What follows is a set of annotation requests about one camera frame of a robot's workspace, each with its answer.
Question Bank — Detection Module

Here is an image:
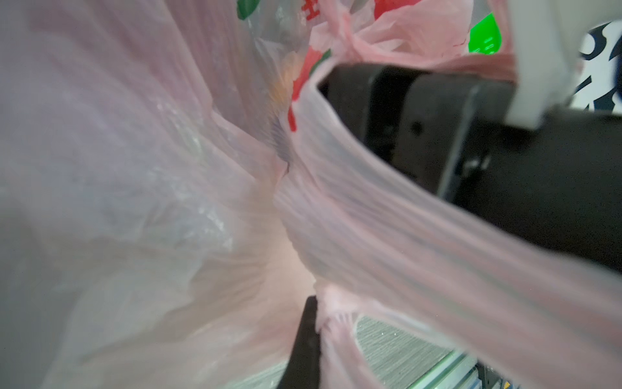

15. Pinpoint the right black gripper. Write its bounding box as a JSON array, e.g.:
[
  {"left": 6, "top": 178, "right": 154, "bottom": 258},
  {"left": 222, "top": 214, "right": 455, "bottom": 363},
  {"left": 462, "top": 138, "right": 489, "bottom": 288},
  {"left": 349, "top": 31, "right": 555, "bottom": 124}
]
[{"left": 318, "top": 64, "right": 621, "bottom": 270}]

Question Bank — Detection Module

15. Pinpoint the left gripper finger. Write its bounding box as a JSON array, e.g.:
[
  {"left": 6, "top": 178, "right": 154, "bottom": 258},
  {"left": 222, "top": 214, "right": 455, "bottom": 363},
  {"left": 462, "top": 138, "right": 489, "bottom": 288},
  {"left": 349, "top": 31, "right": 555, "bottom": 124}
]
[{"left": 277, "top": 296, "right": 321, "bottom": 389}]

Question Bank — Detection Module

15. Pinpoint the green plastic perforated basket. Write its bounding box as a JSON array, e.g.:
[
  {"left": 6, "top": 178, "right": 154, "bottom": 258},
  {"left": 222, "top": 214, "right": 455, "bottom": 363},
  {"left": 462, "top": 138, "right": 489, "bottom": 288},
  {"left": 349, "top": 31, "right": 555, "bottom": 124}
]
[{"left": 468, "top": 13, "right": 502, "bottom": 55}]

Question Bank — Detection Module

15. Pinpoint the pink plastic bag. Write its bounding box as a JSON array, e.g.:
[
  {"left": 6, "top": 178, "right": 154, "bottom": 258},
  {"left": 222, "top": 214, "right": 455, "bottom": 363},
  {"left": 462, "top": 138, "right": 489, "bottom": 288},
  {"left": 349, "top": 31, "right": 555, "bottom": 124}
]
[{"left": 1, "top": 1, "right": 621, "bottom": 388}]

